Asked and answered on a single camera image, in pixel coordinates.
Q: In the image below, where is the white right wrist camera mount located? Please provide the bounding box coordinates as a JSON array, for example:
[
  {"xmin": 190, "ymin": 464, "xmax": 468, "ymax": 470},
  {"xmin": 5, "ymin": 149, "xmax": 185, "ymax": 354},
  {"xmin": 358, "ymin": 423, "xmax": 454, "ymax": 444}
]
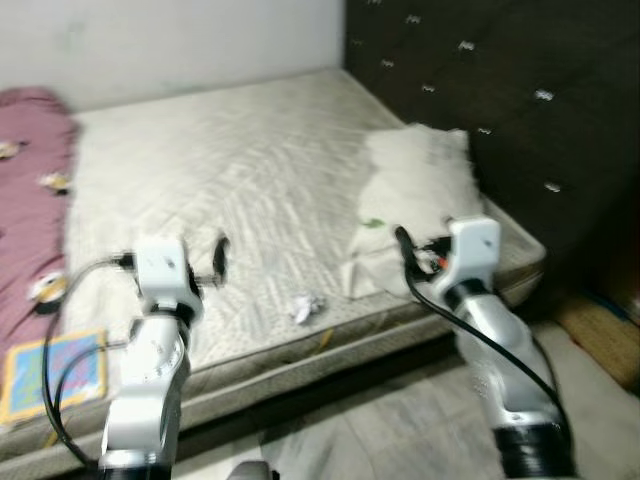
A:
[{"xmin": 447, "ymin": 217, "xmax": 501, "ymax": 291}]

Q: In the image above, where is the pink cartoon print blanket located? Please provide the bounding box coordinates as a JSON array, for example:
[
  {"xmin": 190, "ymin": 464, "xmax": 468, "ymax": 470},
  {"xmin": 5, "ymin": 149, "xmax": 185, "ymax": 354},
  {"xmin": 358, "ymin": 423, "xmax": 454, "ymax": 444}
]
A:
[{"xmin": 0, "ymin": 87, "xmax": 79, "ymax": 353}]

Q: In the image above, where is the colourful blue picture book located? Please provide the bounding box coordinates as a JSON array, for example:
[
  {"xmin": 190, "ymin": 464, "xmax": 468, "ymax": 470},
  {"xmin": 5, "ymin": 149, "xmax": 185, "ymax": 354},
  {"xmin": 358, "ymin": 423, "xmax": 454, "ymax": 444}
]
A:
[{"xmin": 0, "ymin": 327, "xmax": 109, "ymax": 426}]

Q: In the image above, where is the white pillow green leaf print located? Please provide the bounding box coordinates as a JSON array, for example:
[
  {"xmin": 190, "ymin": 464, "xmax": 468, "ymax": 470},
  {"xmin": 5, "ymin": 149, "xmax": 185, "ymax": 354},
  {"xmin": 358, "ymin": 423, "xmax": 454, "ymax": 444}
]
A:
[{"xmin": 343, "ymin": 124, "xmax": 493, "ymax": 299}]

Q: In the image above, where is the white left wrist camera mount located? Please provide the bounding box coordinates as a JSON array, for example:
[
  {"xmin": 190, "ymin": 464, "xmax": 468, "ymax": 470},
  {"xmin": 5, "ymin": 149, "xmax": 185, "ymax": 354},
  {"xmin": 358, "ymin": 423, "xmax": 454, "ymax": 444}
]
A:
[{"xmin": 132, "ymin": 237, "xmax": 201, "ymax": 311}]

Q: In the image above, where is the dark tufted headboard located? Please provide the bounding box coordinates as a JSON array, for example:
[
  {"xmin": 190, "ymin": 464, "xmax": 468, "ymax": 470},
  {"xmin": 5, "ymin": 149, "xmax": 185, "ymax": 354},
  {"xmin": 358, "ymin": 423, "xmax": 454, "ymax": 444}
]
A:
[{"xmin": 343, "ymin": 0, "xmax": 640, "ymax": 303}]

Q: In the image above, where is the brown floor mat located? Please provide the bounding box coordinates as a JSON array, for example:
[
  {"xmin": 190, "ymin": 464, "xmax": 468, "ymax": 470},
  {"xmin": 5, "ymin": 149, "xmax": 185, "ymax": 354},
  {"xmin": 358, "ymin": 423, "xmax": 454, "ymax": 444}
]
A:
[{"xmin": 553, "ymin": 295, "xmax": 640, "ymax": 391}]

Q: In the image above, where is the grey left robot knee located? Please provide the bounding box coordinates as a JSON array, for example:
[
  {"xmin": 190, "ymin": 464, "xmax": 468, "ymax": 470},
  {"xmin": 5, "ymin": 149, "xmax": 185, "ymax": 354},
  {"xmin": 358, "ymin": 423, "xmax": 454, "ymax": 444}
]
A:
[{"xmin": 225, "ymin": 460, "xmax": 271, "ymax": 480}]

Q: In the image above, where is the white paper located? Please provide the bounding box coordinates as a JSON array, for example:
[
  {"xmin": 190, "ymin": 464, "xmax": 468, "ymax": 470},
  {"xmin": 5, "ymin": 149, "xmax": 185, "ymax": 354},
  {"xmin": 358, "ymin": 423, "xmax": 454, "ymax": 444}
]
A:
[{"xmin": 290, "ymin": 293, "xmax": 327, "ymax": 325}]

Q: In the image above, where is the cream quilted mattress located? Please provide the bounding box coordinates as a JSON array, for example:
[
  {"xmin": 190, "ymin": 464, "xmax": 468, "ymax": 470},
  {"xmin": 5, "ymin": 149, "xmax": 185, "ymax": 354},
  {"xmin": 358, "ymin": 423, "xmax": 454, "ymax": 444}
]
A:
[{"xmin": 0, "ymin": 68, "xmax": 548, "ymax": 473}]

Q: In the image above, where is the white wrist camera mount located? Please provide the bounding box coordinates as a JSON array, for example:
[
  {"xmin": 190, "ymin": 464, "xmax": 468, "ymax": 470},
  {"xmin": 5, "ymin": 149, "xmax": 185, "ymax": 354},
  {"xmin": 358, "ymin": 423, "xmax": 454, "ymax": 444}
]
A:
[
  {"xmin": 132, "ymin": 237, "xmax": 201, "ymax": 311},
  {"xmin": 447, "ymin": 217, "xmax": 501, "ymax": 291}
]

